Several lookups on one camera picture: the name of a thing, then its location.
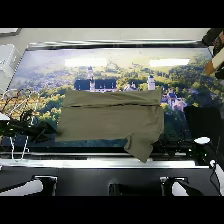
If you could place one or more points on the olive T-shirt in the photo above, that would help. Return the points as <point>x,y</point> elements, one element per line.
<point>110,120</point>

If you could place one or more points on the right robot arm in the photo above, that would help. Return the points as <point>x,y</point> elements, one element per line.
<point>218,173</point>

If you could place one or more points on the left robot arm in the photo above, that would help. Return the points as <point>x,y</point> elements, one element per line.
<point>23,128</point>

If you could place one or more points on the brown clothes hanger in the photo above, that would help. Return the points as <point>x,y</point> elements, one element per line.
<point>16,108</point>
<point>20,99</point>

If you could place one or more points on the silver frame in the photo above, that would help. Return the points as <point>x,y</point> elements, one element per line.
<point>83,163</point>

